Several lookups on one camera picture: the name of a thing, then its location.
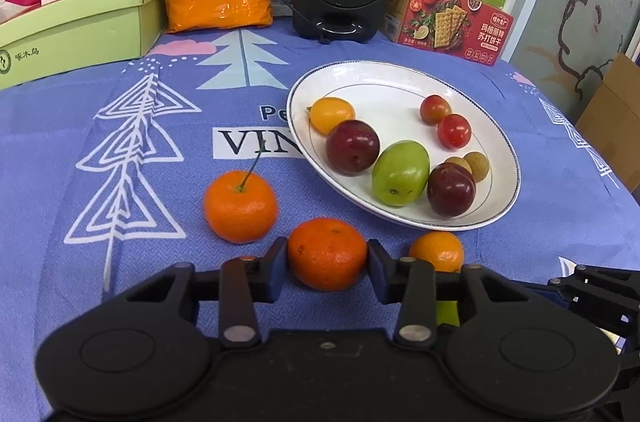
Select red cherry tomato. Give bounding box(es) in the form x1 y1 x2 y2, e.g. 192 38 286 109
437 113 472 150
419 94 453 125

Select blue printed tablecloth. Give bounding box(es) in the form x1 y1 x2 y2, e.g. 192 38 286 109
0 27 640 353

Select large green jujube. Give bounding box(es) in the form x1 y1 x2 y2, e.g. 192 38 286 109
371 141 431 207

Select red cracker box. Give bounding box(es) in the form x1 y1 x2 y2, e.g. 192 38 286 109
385 0 515 67

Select mandarin with stem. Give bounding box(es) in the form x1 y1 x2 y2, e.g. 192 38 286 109
202 149 279 244

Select dark red plum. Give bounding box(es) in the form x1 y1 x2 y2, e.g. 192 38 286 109
426 162 477 218
326 119 381 176

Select tan longan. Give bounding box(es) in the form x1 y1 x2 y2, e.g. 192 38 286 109
443 156 472 175
464 151 490 183

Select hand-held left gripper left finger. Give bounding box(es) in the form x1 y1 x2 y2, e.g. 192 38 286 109
102 236 289 349

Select small green apple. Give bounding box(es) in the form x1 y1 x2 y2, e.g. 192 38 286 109
437 299 461 327

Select stemless mandarin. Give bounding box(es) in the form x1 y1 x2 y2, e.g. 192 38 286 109
286 217 369 292

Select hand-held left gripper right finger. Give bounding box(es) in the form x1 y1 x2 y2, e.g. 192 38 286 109
366 239 538 349

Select white plate with blue rim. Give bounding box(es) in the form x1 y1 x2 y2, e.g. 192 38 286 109
286 61 522 232

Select orange kumquat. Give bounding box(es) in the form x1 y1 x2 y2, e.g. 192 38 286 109
307 98 357 136
409 231 465 273

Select plain cardboard box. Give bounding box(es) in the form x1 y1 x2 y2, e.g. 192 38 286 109
575 52 640 193

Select light green flat box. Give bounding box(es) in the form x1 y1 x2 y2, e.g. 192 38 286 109
0 0 168 90

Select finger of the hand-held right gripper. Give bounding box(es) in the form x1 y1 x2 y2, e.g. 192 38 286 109
547 263 640 333

